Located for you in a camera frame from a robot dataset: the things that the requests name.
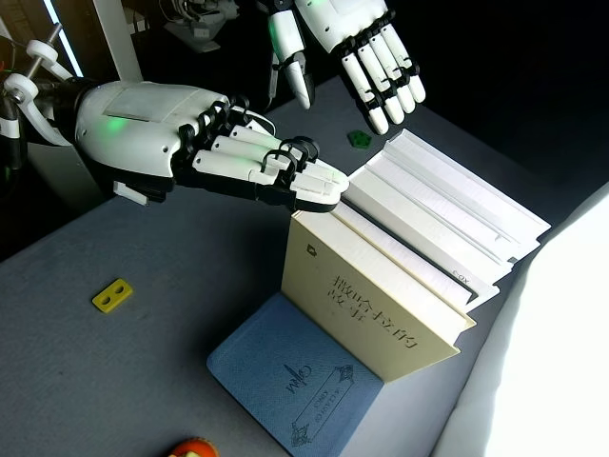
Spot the bright light strip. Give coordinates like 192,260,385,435
42,0,85,77

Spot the white grey machine part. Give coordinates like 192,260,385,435
161,0,242,54

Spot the blue textured notebook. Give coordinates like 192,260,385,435
206,290,385,457

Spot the green block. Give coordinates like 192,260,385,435
345,129,373,150

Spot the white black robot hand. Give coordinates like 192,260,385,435
265,0,428,136
70,79,351,215

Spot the orange round toy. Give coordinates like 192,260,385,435
167,436,221,457

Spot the white frame post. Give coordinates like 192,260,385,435
92,0,144,83

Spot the cream book with Chinese title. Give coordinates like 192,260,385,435
280,209,478,385

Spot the white ridged book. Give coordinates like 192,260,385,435
365,150,520,287
383,128,553,261

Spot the grey table cloth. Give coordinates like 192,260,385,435
0,75,572,457

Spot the yellow two-hole rectangular block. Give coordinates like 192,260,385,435
90,277,134,314

